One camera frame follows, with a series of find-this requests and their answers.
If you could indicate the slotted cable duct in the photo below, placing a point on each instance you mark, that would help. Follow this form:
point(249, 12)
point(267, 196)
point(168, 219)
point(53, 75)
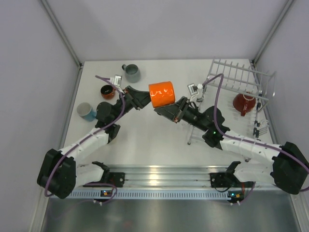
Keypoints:
point(150, 194)

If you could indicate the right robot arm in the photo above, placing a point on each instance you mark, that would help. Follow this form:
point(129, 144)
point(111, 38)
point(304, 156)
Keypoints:
point(281, 165)

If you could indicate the grey ceramic mug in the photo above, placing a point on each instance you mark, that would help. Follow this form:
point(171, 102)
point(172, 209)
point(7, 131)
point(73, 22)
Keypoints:
point(132, 73)

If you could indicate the metal dish rack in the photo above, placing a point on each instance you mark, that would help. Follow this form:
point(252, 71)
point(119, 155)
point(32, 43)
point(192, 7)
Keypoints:
point(244, 93)

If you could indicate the red floral mug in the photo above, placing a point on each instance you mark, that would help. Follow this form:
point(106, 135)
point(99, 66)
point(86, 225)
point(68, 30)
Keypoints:
point(244, 103)

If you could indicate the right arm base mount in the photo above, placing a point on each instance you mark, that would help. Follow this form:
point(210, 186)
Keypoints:
point(225, 179)

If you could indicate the orange mug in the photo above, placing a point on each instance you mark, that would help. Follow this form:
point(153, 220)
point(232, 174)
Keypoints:
point(161, 94)

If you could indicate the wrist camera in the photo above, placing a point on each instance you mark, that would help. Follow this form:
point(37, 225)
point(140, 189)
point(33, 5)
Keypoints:
point(194, 90)
point(116, 80)

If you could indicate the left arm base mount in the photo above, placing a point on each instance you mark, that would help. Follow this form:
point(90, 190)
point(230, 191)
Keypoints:
point(114, 178)

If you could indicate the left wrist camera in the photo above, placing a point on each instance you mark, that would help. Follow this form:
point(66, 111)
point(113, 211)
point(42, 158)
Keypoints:
point(116, 80)

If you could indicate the small dark red cup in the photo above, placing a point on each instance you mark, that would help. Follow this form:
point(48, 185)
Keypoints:
point(107, 92)

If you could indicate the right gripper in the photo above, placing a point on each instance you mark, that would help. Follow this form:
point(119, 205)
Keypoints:
point(174, 112)

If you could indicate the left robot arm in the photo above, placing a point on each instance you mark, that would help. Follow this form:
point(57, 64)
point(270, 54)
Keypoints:
point(63, 170)

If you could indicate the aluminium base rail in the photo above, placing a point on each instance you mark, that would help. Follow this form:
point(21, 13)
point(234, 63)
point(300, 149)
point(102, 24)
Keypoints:
point(167, 176)

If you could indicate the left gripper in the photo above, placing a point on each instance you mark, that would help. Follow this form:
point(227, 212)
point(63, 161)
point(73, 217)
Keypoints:
point(137, 99)

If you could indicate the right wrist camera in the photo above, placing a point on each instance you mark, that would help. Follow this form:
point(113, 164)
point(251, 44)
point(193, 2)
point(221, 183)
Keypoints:
point(194, 90)

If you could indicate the blue white mug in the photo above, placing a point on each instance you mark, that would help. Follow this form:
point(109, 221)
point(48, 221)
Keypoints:
point(86, 111)

